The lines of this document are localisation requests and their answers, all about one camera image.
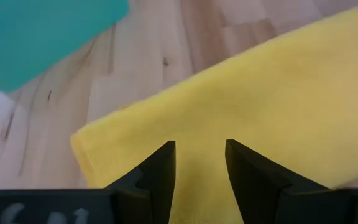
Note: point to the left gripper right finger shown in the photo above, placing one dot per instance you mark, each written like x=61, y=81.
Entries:
x=253, y=186

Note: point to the yellow microfiber towel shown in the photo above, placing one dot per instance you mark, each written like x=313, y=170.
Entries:
x=259, y=93

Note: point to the translucent green plastic bin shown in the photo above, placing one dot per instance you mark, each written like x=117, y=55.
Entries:
x=42, y=37

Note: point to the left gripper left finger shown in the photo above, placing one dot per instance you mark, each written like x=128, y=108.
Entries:
x=154, y=186

